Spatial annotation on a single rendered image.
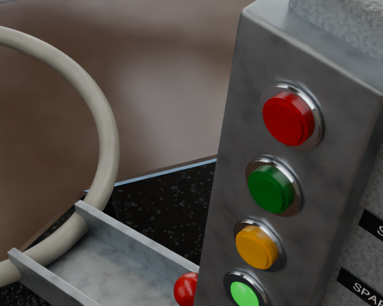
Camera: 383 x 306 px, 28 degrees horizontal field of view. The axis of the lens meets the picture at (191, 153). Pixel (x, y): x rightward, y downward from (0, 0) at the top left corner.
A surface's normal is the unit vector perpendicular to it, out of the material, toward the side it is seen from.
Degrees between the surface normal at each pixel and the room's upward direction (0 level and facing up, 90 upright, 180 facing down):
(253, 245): 90
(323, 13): 90
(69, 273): 15
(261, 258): 90
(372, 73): 0
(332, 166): 90
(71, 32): 0
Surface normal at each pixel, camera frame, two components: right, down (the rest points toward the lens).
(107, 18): 0.08, -0.68
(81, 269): -0.11, -0.80
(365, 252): -0.66, 0.51
